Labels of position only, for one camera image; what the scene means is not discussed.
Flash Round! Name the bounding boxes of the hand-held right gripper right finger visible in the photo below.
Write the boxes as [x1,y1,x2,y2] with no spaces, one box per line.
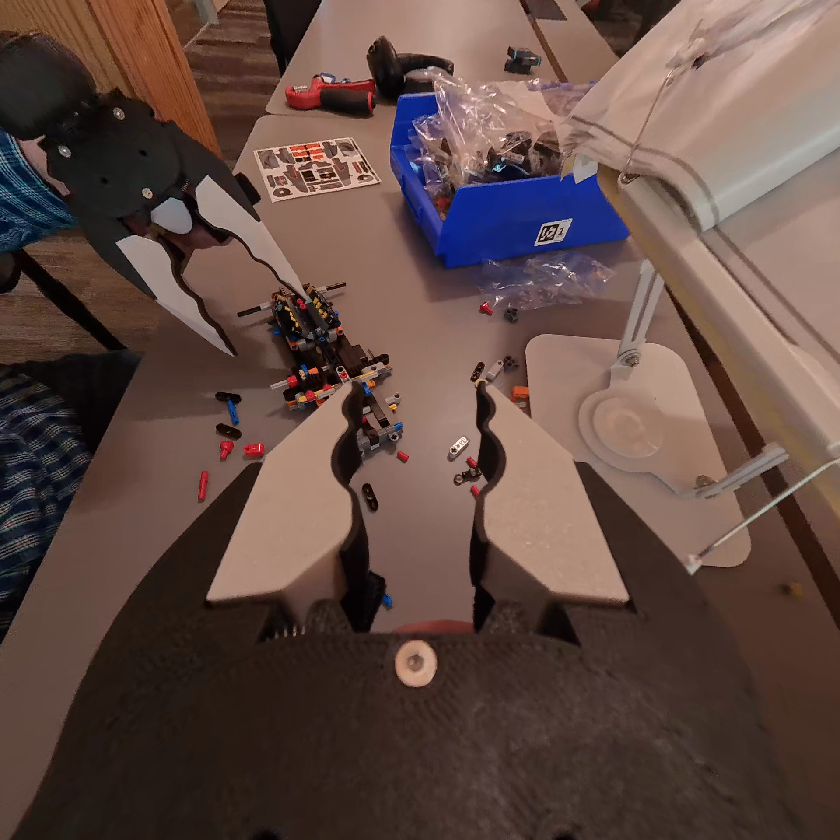
[469,381,632,634]

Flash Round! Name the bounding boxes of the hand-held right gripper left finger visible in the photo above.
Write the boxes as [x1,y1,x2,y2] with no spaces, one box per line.
[205,379,385,634]

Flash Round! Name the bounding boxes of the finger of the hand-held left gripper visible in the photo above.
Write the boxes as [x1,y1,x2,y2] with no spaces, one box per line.
[194,174,307,296]
[115,233,238,358]

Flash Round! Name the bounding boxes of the lego car chassis model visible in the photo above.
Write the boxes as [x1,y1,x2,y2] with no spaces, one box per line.
[238,281,404,454]

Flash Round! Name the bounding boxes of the lego instruction booklet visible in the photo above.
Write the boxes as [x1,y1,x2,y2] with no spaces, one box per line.
[563,0,840,234]

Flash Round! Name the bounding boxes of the person's left forearm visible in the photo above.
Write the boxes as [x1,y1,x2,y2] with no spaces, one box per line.
[0,128,80,253]

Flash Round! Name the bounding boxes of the plastic bags of lego parts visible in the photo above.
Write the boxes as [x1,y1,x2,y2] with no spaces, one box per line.
[412,71,595,198]

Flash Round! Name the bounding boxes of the sticker sheet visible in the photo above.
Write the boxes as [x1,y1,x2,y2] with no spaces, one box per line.
[252,136,383,203]

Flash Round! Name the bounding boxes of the wooden door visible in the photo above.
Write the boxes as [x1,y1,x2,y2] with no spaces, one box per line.
[0,0,221,158]

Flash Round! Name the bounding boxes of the white book stand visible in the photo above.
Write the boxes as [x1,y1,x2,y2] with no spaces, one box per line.
[525,161,840,575]

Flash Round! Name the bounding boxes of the red and black power tool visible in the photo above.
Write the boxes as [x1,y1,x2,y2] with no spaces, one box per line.
[285,72,378,118]

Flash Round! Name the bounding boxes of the black chair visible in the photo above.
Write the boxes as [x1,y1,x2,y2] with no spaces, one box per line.
[262,0,326,76]

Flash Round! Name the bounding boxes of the black headset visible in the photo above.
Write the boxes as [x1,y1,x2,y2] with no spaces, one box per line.
[365,36,455,102]

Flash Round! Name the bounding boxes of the person's plaid shirt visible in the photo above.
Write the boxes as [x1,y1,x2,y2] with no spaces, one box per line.
[0,367,96,631]

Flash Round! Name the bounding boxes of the clear plastic bag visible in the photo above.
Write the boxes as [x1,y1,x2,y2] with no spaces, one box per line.
[478,252,618,309]

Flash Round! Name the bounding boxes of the labelled blue storage bin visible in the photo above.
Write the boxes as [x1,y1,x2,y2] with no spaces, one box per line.
[389,92,631,270]

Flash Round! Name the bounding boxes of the black chair frame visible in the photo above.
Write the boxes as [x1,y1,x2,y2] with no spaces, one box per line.
[0,249,126,352]

